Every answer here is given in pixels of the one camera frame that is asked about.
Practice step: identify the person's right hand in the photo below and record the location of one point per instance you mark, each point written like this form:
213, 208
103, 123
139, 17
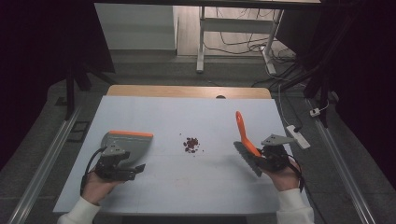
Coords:
285, 179

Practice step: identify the wooden table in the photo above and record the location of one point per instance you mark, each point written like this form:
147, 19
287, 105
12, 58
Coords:
174, 91

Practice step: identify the white cabinet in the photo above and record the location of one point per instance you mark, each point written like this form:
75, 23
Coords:
137, 26

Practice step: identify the black tripod stand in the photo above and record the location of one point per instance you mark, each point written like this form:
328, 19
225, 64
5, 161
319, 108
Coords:
74, 84

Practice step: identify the metal floor rail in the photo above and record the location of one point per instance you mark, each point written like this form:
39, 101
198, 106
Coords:
342, 165
46, 161

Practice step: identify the white power strip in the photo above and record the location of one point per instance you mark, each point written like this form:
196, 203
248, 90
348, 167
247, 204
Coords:
298, 137

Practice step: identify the black plug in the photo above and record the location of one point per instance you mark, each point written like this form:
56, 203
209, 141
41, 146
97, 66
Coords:
298, 128

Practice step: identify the small white adapter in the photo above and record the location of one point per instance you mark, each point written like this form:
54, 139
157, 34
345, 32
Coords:
315, 112

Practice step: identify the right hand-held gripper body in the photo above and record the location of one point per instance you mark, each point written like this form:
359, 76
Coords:
275, 152

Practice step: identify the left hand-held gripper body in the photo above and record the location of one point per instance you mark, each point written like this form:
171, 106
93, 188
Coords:
112, 168

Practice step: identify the person's left hand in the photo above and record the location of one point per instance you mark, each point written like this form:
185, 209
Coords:
96, 186

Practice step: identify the black metal stand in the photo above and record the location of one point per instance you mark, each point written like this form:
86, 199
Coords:
320, 77

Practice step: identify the grey dustpan with orange edge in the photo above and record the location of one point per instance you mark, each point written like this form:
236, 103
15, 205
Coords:
135, 146

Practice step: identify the pile of red crumbs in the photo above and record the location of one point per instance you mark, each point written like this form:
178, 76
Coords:
191, 145

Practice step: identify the white desk frame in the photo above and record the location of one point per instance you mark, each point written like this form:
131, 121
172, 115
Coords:
236, 25

